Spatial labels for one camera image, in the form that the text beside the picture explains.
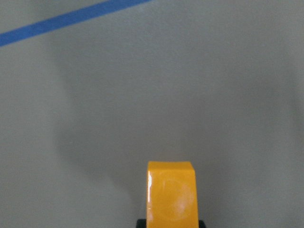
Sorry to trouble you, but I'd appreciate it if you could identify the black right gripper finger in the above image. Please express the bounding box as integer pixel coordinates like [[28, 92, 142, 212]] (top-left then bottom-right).
[[135, 218, 206, 228]]

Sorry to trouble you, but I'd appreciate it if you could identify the orange trapezoid block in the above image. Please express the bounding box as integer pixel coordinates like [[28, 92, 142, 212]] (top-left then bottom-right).
[[146, 161, 199, 228]]

